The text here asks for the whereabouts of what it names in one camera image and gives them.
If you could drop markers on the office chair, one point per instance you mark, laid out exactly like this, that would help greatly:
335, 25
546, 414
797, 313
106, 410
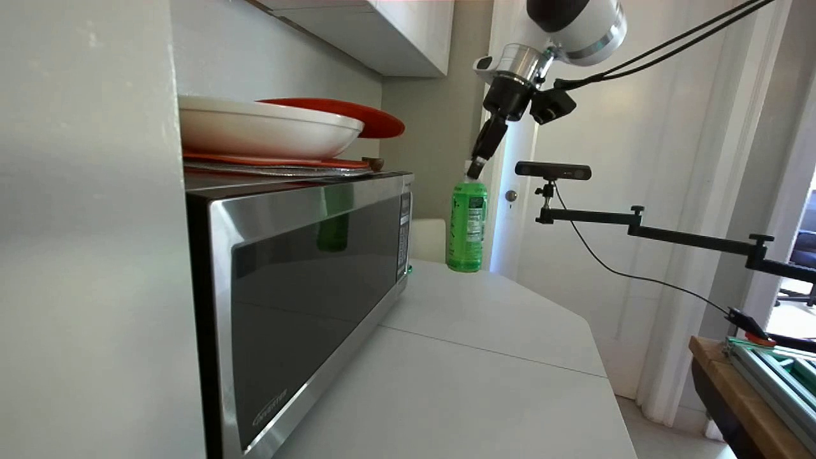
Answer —
803, 255

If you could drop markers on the camera on mount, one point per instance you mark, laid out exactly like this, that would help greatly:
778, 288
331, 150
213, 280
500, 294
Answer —
676, 237

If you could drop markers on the red plate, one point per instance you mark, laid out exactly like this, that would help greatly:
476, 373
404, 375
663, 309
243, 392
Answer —
376, 121

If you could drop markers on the microwave door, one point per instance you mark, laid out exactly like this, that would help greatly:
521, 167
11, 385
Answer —
312, 299

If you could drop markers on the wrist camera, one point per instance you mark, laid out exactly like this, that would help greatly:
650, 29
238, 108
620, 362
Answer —
551, 105

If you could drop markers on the white wall cabinet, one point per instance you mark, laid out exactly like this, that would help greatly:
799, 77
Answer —
395, 32

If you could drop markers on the black and orange clamp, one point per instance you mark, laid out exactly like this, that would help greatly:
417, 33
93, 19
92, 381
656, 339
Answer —
749, 322

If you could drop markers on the silver door knob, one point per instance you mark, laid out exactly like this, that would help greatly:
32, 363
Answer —
511, 196

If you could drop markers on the stainless steel microwave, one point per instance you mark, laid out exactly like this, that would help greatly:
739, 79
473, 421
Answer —
306, 287

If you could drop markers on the white door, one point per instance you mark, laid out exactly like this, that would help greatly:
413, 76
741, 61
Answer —
510, 223

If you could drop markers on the white bowl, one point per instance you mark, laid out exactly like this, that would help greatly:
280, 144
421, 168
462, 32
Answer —
261, 131

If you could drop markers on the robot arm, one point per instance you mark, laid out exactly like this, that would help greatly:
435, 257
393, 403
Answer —
590, 29

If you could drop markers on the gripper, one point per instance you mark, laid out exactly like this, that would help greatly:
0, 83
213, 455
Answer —
510, 99

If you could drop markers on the green plastic bottle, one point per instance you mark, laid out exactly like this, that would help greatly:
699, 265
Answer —
466, 229

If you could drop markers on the orange tray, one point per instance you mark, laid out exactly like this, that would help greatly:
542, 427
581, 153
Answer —
306, 162

